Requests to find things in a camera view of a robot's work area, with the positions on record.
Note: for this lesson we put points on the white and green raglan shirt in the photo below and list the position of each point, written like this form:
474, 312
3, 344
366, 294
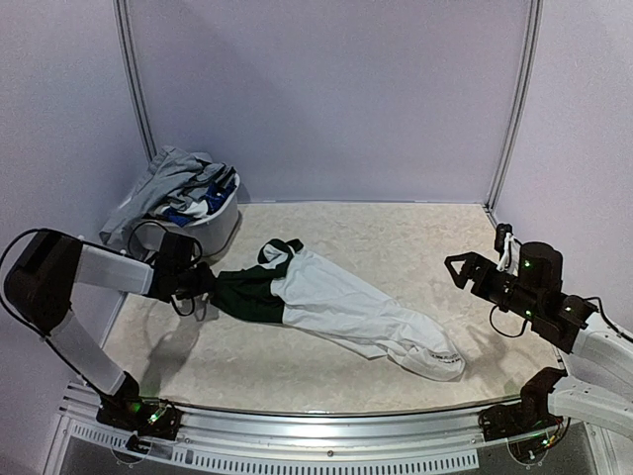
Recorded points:
294, 287

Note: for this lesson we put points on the right aluminium corner post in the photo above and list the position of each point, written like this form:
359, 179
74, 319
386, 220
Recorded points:
525, 68

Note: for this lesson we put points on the white plastic laundry basket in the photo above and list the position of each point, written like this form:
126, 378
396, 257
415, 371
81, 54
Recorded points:
213, 233

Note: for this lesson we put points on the grey garment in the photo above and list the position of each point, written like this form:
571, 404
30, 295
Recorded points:
174, 177

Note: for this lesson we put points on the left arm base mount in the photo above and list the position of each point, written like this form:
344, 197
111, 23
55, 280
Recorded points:
145, 419

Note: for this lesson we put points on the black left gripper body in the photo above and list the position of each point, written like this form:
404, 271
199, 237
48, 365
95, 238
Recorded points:
190, 286

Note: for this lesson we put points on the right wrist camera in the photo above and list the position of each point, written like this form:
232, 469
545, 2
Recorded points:
507, 247

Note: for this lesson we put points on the left aluminium corner post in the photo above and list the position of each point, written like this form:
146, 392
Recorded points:
124, 24

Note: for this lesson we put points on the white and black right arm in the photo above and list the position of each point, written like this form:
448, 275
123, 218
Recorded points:
573, 324

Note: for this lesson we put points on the aluminium corner post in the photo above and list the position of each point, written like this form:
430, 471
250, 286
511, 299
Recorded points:
525, 68
124, 24

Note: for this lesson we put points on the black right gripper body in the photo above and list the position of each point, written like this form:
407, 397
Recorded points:
477, 272

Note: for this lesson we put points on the blue plaid garment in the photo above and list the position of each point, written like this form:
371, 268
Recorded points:
212, 201

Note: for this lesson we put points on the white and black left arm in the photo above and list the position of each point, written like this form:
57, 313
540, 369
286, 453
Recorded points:
52, 275

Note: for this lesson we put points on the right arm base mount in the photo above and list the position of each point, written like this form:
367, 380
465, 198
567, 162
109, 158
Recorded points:
528, 436

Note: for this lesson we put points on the aluminium front rail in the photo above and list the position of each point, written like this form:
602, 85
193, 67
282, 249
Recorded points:
227, 442

